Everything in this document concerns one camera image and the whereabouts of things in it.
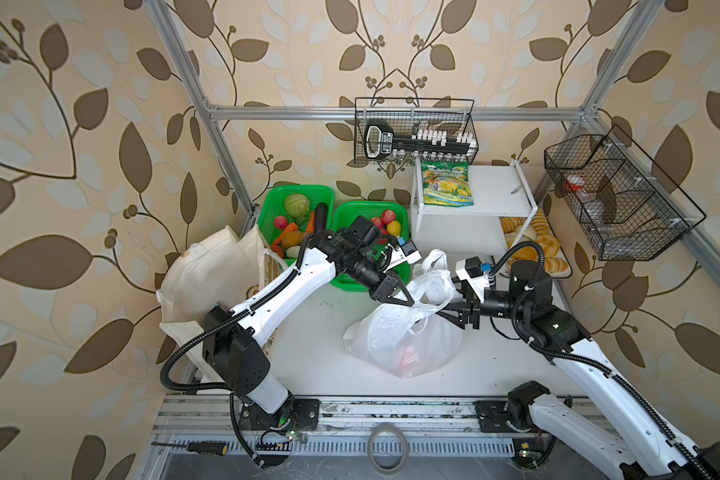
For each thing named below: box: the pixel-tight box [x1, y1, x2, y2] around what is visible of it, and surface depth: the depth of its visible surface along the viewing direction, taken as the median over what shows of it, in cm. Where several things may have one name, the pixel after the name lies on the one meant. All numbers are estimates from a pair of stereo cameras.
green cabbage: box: [285, 193, 310, 219], surface depth 114 cm
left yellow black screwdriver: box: [151, 441, 229, 456], surface depth 71 cm
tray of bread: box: [500, 207, 573, 279], surface depth 105 cm
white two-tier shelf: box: [411, 157, 538, 256], surface depth 80 cm
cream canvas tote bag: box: [157, 225, 266, 379], surface depth 79 cm
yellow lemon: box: [386, 220, 401, 237], surface depth 107 cm
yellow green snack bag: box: [421, 161, 474, 207], surface depth 79 cm
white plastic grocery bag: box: [343, 249, 463, 378], surface depth 69 cm
